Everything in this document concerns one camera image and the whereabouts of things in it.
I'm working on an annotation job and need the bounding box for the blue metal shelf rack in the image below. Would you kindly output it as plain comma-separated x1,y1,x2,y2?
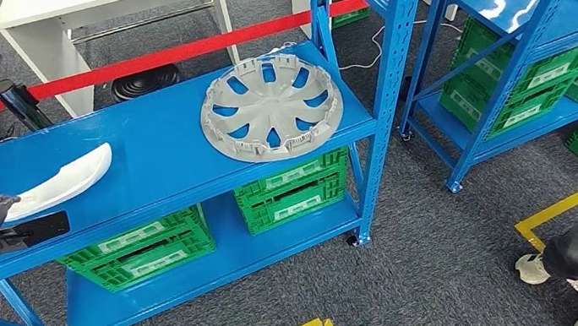
0,0,487,326
381,0,578,200

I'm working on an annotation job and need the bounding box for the grey wheel cover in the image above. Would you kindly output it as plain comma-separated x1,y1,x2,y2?
192,45,351,171

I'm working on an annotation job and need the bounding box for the red barrier belt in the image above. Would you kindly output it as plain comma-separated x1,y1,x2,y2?
0,0,578,131

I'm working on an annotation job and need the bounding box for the black round ribbed base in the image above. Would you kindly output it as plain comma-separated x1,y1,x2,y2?
107,62,185,104

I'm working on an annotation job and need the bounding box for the white floor cable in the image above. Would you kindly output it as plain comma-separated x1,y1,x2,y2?
332,13,470,73

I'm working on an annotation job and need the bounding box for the black stanchion post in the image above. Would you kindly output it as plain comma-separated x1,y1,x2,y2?
0,73,55,137

